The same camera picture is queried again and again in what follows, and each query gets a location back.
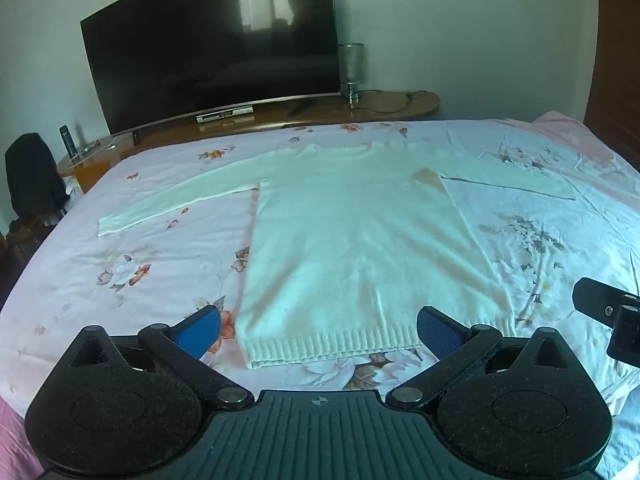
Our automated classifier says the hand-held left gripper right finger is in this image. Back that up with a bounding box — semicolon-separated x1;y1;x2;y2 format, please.
386;305;576;408

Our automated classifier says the brown wooden door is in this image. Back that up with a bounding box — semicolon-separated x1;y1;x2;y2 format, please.
582;0;640;158

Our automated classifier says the wooden television stand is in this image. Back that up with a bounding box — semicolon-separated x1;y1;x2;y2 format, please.
57;90;441;195

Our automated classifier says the large black television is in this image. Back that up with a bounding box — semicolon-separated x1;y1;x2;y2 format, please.
80;0;342;137

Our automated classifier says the glass table lamp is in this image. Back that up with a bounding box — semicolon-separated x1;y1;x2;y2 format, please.
337;42;366;109

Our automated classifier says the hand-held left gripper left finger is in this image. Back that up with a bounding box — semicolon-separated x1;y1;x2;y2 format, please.
64;305;255;409

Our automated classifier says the floral bed sheet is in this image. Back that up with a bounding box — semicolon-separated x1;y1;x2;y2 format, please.
0;119;640;480

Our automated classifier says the black chair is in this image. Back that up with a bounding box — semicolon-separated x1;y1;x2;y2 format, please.
5;132;68;221

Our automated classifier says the white knit sweater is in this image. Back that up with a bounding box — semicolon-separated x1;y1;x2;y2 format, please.
97;142;578;372

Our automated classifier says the wooden chair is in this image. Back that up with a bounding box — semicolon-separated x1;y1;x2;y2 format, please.
0;210;56;266

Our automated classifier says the pink bed cover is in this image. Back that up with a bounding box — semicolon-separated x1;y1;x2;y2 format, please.
530;109;601;127

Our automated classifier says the silver set-top box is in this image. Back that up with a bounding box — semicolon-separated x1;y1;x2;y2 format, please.
196;104;254;123

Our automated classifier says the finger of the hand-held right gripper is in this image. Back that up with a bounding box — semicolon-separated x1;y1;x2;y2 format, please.
572;277;640;361

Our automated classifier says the black power cable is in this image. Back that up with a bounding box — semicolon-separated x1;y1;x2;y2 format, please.
357;89;428;113

